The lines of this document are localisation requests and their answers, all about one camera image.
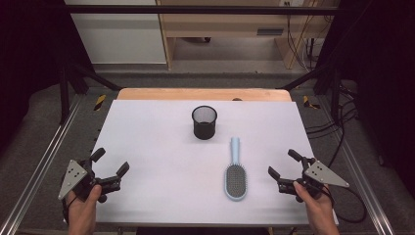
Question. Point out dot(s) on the black curtain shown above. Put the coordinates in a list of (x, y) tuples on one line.
[(381, 65), (29, 49)]

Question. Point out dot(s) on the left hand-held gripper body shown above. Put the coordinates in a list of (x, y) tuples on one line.
[(73, 176)]

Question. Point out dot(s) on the black horizontal frame bar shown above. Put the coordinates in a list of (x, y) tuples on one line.
[(195, 9)]

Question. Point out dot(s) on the wooden desk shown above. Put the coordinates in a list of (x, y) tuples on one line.
[(228, 23)]

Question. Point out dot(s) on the light blue hairbrush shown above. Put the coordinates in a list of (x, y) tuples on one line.
[(235, 179)]

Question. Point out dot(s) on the aluminium rail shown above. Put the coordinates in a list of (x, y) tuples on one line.
[(362, 179), (39, 163)]

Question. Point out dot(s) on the person's left hand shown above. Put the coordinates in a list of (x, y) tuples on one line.
[(81, 210)]

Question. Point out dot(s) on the black metal stand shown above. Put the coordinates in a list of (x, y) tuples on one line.
[(334, 98), (64, 98)]

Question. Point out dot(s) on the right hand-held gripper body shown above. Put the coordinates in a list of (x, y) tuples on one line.
[(321, 174)]

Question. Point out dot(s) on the person's right hand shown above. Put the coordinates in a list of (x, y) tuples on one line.
[(319, 210)]

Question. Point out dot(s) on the yellow black tape piece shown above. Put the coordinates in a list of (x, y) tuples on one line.
[(100, 102), (308, 103)]

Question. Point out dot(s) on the person's dark clothing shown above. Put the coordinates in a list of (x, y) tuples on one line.
[(202, 231)]

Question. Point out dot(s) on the white table cover sheet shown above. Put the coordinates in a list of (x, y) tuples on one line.
[(163, 169)]

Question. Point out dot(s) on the white cabinet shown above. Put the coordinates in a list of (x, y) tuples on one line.
[(120, 36)]

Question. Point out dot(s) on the black mesh pen holder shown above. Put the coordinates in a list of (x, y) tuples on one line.
[(204, 130)]

